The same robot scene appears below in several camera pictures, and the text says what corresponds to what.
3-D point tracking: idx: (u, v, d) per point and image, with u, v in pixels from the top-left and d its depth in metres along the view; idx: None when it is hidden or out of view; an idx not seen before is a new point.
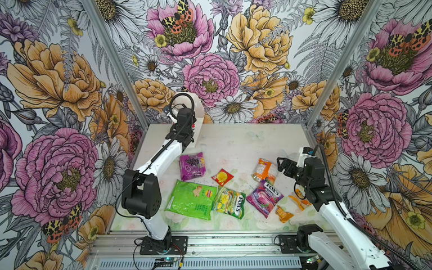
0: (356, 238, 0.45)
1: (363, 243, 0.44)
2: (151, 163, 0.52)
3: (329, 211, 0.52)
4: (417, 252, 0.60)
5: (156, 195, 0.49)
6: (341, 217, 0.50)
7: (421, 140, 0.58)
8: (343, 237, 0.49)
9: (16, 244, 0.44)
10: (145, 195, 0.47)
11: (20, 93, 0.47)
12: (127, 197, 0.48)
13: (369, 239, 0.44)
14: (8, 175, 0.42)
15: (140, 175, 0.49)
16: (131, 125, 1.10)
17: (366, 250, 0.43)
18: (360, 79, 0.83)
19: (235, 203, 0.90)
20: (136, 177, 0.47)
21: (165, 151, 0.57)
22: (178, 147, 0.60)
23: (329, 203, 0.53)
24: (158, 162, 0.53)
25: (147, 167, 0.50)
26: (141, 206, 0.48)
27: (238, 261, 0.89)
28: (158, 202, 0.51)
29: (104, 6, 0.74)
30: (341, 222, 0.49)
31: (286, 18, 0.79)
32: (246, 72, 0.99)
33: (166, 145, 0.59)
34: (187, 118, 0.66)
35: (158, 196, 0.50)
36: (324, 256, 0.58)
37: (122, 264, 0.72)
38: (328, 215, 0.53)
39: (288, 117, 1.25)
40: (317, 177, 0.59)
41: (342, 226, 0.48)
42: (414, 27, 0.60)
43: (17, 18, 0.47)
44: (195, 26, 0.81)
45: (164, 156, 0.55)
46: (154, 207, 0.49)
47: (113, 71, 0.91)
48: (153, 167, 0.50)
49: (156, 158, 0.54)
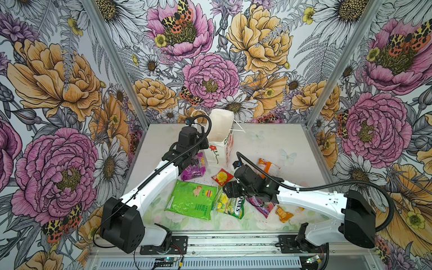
0: (318, 198, 0.48)
1: (323, 198, 0.48)
2: (136, 191, 0.47)
3: (284, 195, 0.53)
4: (418, 252, 0.59)
5: (135, 230, 0.42)
6: (295, 193, 0.52)
7: (421, 140, 0.58)
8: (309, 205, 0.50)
9: (16, 244, 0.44)
10: (124, 230, 0.41)
11: (20, 93, 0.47)
12: (106, 228, 0.43)
13: (320, 192, 0.49)
14: (8, 175, 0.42)
15: (123, 206, 0.44)
16: (131, 125, 1.10)
17: (329, 201, 0.46)
18: (360, 79, 0.83)
19: (235, 203, 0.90)
20: (118, 207, 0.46)
21: (158, 176, 0.51)
22: (172, 171, 0.54)
23: (279, 190, 0.55)
24: (145, 191, 0.47)
25: (131, 198, 0.45)
26: (119, 240, 0.42)
27: (238, 261, 0.89)
28: (139, 237, 0.45)
29: (104, 6, 0.74)
30: (297, 197, 0.51)
31: (286, 17, 0.79)
32: (246, 72, 0.99)
33: (158, 169, 0.54)
34: (189, 138, 0.60)
35: (140, 229, 0.44)
36: (325, 239, 0.57)
37: (122, 264, 0.72)
38: (286, 199, 0.54)
39: (288, 117, 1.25)
40: (253, 179, 0.60)
41: (303, 199, 0.50)
42: (414, 27, 0.60)
43: (17, 18, 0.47)
44: (195, 26, 0.81)
45: (155, 181, 0.50)
46: (133, 242, 0.43)
47: (113, 71, 0.91)
48: (139, 197, 0.45)
49: (144, 185, 0.48)
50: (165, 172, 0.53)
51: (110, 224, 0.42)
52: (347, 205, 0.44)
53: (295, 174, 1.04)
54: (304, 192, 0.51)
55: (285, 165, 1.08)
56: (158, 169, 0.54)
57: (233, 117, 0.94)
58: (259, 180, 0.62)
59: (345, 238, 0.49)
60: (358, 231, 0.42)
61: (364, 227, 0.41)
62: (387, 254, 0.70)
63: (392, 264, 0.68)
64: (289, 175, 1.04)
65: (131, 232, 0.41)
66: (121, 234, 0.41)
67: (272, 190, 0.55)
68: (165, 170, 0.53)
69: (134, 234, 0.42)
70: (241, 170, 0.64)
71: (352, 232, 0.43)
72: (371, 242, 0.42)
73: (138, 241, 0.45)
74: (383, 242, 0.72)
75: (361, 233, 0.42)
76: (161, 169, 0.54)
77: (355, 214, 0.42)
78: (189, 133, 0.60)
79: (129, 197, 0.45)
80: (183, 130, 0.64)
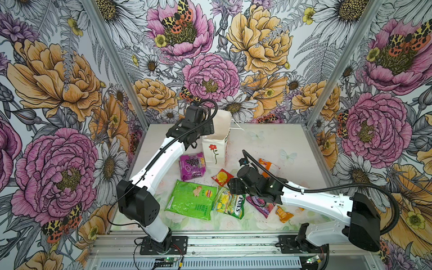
0: (323, 200, 0.48)
1: (328, 200, 0.47)
2: (145, 172, 0.47)
3: (288, 197, 0.52)
4: (418, 252, 0.59)
5: (151, 206, 0.45)
6: (300, 194, 0.51)
7: (421, 140, 0.58)
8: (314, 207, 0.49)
9: (16, 244, 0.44)
10: (139, 208, 0.43)
11: (20, 93, 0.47)
12: (123, 206, 0.46)
13: (326, 194, 0.49)
14: (8, 175, 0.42)
15: (135, 186, 0.44)
16: (131, 125, 1.10)
17: (335, 204, 0.46)
18: (360, 79, 0.83)
19: (235, 203, 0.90)
20: (131, 187, 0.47)
21: (163, 154, 0.51)
22: (178, 148, 0.53)
23: (283, 190, 0.54)
24: (153, 171, 0.47)
25: (140, 179, 0.46)
26: (137, 215, 0.45)
27: (238, 261, 0.89)
28: (156, 211, 0.49)
29: (104, 6, 0.74)
30: (302, 198, 0.50)
31: (286, 18, 0.79)
32: (246, 72, 0.99)
33: (164, 147, 0.52)
34: (196, 113, 0.59)
35: (154, 205, 0.47)
36: (327, 240, 0.57)
37: (122, 264, 0.72)
38: (289, 200, 0.53)
39: (288, 117, 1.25)
40: (256, 179, 0.60)
41: (307, 201, 0.49)
42: (414, 27, 0.60)
43: (17, 18, 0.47)
44: (195, 26, 0.81)
45: (162, 161, 0.49)
46: (151, 216, 0.47)
47: (113, 71, 0.91)
48: (148, 178, 0.46)
49: (151, 166, 0.48)
50: (170, 150, 0.52)
51: (127, 203, 0.48)
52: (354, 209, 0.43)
53: (296, 174, 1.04)
54: (309, 193, 0.50)
55: (286, 164, 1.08)
56: (163, 147, 0.52)
57: (230, 117, 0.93)
58: (262, 181, 0.61)
59: (349, 241, 0.49)
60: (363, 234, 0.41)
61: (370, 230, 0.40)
62: (387, 254, 0.70)
63: (392, 264, 0.68)
64: (289, 175, 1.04)
65: (147, 210, 0.44)
66: (138, 211, 0.44)
67: (277, 192, 0.55)
68: (170, 148, 0.52)
69: (149, 210, 0.45)
70: (243, 170, 0.63)
71: (356, 234, 0.43)
72: (376, 246, 0.42)
73: (155, 214, 0.49)
74: (383, 242, 0.72)
75: (367, 237, 0.42)
76: (166, 147, 0.52)
77: (360, 217, 0.41)
78: (198, 108, 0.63)
79: (138, 177, 0.46)
80: (190, 106, 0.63)
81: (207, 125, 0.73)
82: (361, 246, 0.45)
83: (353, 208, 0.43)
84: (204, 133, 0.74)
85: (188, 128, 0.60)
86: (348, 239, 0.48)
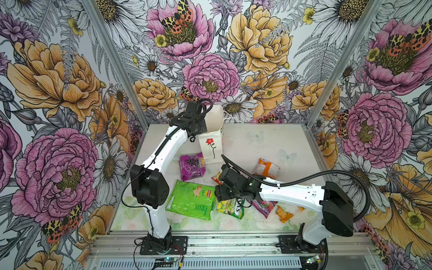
0: (297, 191, 0.49)
1: (302, 191, 0.49)
2: (154, 157, 0.51)
3: (266, 192, 0.54)
4: (418, 252, 0.59)
5: (163, 187, 0.50)
6: (277, 189, 0.53)
7: (421, 140, 0.58)
8: (289, 201, 0.51)
9: (16, 245, 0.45)
10: (153, 189, 0.48)
11: (20, 93, 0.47)
12: (136, 188, 0.50)
13: (300, 186, 0.50)
14: (8, 175, 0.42)
15: (147, 169, 0.49)
16: (131, 125, 1.10)
17: (308, 194, 0.47)
18: (360, 79, 0.83)
19: (235, 204, 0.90)
20: (142, 170, 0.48)
21: (169, 141, 0.55)
22: (182, 135, 0.58)
23: (261, 187, 0.55)
24: (163, 155, 0.52)
25: (151, 162, 0.50)
26: (151, 197, 0.51)
27: (239, 261, 0.89)
28: (166, 193, 0.53)
29: (104, 6, 0.74)
30: (279, 192, 0.52)
31: (286, 18, 0.79)
32: (246, 72, 0.99)
33: (169, 135, 0.57)
34: (197, 106, 0.67)
35: (165, 186, 0.52)
36: (320, 235, 0.57)
37: (122, 264, 0.72)
38: (268, 196, 0.54)
39: (288, 117, 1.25)
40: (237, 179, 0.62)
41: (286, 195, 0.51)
42: (414, 27, 0.60)
43: (17, 18, 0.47)
44: (195, 26, 0.81)
45: (169, 147, 0.54)
46: (162, 197, 0.51)
47: (113, 71, 0.91)
48: (158, 161, 0.50)
49: (160, 150, 0.53)
50: (175, 137, 0.56)
51: (140, 185, 0.52)
52: (325, 197, 0.45)
53: (296, 174, 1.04)
54: (284, 187, 0.52)
55: (286, 165, 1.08)
56: (169, 135, 0.57)
57: (220, 111, 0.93)
58: (242, 180, 0.63)
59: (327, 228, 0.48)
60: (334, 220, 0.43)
61: (340, 216, 0.42)
62: (387, 254, 0.70)
63: (392, 264, 0.68)
64: (289, 175, 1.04)
65: (160, 190, 0.49)
66: (152, 192, 0.49)
67: (255, 189, 0.56)
68: (175, 135, 0.57)
69: (162, 191, 0.50)
70: (223, 172, 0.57)
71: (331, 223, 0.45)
72: (349, 231, 0.43)
73: (166, 196, 0.54)
74: (383, 242, 0.72)
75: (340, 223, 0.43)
76: (171, 134, 0.57)
77: (331, 204, 0.43)
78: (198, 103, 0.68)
79: (149, 161, 0.50)
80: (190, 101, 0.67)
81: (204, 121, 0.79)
82: (337, 232, 0.46)
83: (323, 196, 0.45)
84: (201, 130, 0.79)
85: (188, 118, 0.61)
86: (326, 227, 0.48)
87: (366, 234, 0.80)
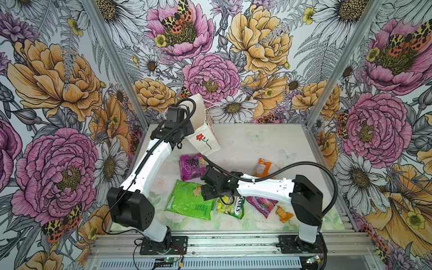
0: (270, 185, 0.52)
1: (274, 185, 0.52)
2: (135, 176, 0.46)
3: (243, 188, 0.56)
4: (418, 252, 0.59)
5: (147, 208, 0.45)
6: (252, 184, 0.55)
7: (421, 140, 0.58)
8: (265, 196, 0.55)
9: (16, 244, 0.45)
10: (134, 214, 0.43)
11: (20, 93, 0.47)
12: (116, 214, 0.45)
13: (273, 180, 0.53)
14: (8, 175, 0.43)
15: (127, 191, 0.44)
16: (131, 125, 1.10)
17: (279, 188, 0.50)
18: (360, 79, 0.83)
19: (235, 203, 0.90)
20: (122, 193, 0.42)
21: (151, 157, 0.50)
22: (166, 148, 0.53)
23: (239, 183, 0.58)
24: (144, 173, 0.47)
25: (131, 184, 0.45)
26: (133, 221, 0.45)
27: (239, 261, 0.89)
28: (151, 214, 0.48)
29: (104, 6, 0.74)
30: (255, 188, 0.54)
31: (286, 18, 0.79)
32: (246, 72, 0.99)
33: (151, 149, 0.52)
34: (177, 113, 0.61)
35: (149, 207, 0.46)
36: (312, 232, 0.57)
37: (122, 264, 0.72)
38: (244, 191, 0.57)
39: (288, 117, 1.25)
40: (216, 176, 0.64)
41: (260, 189, 0.53)
42: (414, 27, 0.60)
43: (17, 18, 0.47)
44: (195, 26, 0.81)
45: (151, 163, 0.49)
46: (147, 220, 0.46)
47: (113, 71, 0.91)
48: (139, 181, 0.45)
49: (140, 168, 0.48)
50: (158, 152, 0.52)
51: (120, 210, 0.46)
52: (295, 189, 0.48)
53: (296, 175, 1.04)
54: (259, 181, 0.55)
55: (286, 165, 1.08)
56: (150, 149, 0.52)
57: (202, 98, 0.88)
58: (223, 178, 0.65)
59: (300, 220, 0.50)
60: (304, 211, 0.46)
61: (308, 206, 0.45)
62: (387, 254, 0.70)
63: (392, 264, 0.68)
64: (289, 175, 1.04)
65: (143, 213, 0.44)
66: (133, 217, 0.44)
67: (234, 185, 0.58)
68: (157, 149, 0.52)
69: (145, 214, 0.45)
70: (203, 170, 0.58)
71: (300, 214, 0.48)
72: (316, 220, 0.46)
73: (151, 216, 0.48)
74: (383, 242, 0.72)
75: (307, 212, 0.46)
76: (153, 148, 0.52)
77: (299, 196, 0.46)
78: (180, 107, 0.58)
79: (129, 183, 0.45)
80: (171, 106, 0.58)
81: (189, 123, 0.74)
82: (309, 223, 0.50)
83: (293, 188, 0.48)
84: (188, 132, 0.75)
85: (170, 129, 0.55)
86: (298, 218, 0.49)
87: (366, 234, 0.80)
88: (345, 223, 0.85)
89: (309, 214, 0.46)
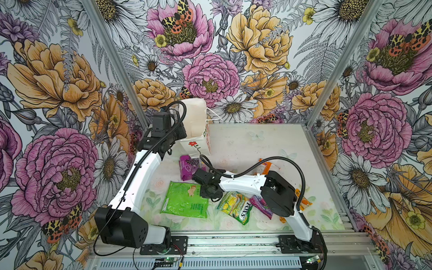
0: (246, 180, 0.58)
1: (250, 180, 0.58)
2: (124, 193, 0.44)
3: (224, 183, 0.63)
4: (418, 252, 0.59)
5: (139, 226, 0.43)
6: (230, 179, 0.62)
7: (421, 140, 0.58)
8: (241, 189, 0.60)
9: (16, 244, 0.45)
10: (127, 232, 0.40)
11: (20, 93, 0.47)
12: (107, 235, 0.42)
13: (250, 176, 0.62)
14: (8, 175, 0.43)
15: (117, 210, 0.41)
16: (131, 125, 1.10)
17: (253, 183, 0.56)
18: (360, 79, 0.83)
19: (241, 208, 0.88)
20: (112, 212, 0.41)
21: (139, 171, 0.48)
22: (155, 158, 0.51)
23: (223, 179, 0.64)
24: (134, 189, 0.44)
25: (121, 201, 0.42)
26: (126, 241, 0.42)
27: (238, 261, 0.89)
28: (144, 230, 0.46)
29: (104, 6, 0.74)
30: (233, 183, 0.61)
31: (286, 18, 0.79)
32: (246, 72, 0.99)
33: (139, 162, 0.49)
34: (163, 120, 0.57)
35: (143, 224, 0.44)
36: (304, 229, 0.60)
37: (122, 264, 0.72)
38: (225, 185, 0.63)
39: (288, 117, 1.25)
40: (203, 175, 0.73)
41: (237, 184, 0.59)
42: (414, 27, 0.60)
43: (17, 18, 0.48)
44: (195, 26, 0.81)
45: (140, 176, 0.47)
46: (141, 237, 0.44)
47: (113, 72, 0.91)
48: (129, 198, 0.43)
49: (130, 184, 0.45)
50: (147, 163, 0.49)
51: (111, 230, 0.44)
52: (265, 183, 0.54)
53: (296, 175, 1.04)
54: (238, 176, 0.61)
55: (286, 165, 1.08)
56: (139, 162, 0.49)
57: (205, 103, 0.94)
58: (208, 176, 0.73)
59: (274, 211, 0.55)
60: (273, 203, 0.51)
61: (277, 199, 0.51)
62: (387, 254, 0.70)
63: (392, 264, 0.68)
64: (289, 175, 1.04)
65: (134, 231, 0.41)
66: (125, 236, 0.41)
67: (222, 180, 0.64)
68: (145, 161, 0.49)
69: (138, 232, 0.42)
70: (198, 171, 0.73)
71: (273, 206, 0.53)
72: (285, 210, 0.51)
73: (145, 233, 0.46)
74: (383, 242, 0.72)
75: (277, 204, 0.51)
76: (142, 161, 0.50)
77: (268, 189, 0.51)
78: (164, 113, 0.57)
79: (118, 201, 0.42)
80: (156, 112, 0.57)
81: (179, 127, 0.70)
82: (282, 214, 0.54)
83: (264, 183, 0.54)
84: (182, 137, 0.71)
85: (159, 138, 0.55)
86: (273, 210, 0.55)
87: (366, 234, 0.80)
88: (345, 223, 0.85)
89: (278, 205, 0.51)
